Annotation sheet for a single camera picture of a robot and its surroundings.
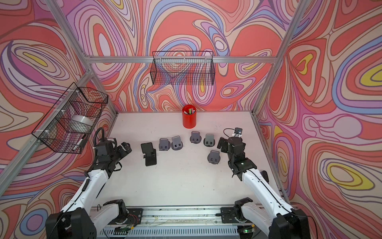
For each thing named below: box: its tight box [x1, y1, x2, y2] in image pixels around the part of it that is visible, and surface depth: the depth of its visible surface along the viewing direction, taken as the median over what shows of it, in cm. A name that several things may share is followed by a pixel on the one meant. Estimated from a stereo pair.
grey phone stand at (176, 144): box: [171, 135, 184, 151], surface depth 98 cm
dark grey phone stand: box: [203, 133, 216, 147], surface depth 100 cm
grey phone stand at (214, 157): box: [207, 149, 221, 165], surface depth 91 cm
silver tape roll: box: [69, 115, 94, 134], surface depth 73 cm
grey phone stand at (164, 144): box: [158, 137, 171, 151], surface depth 98 cm
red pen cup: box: [182, 104, 197, 129], surface depth 108 cm
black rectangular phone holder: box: [140, 142, 157, 167], surface depth 91 cm
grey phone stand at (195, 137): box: [189, 130, 202, 144], surface depth 101 cm
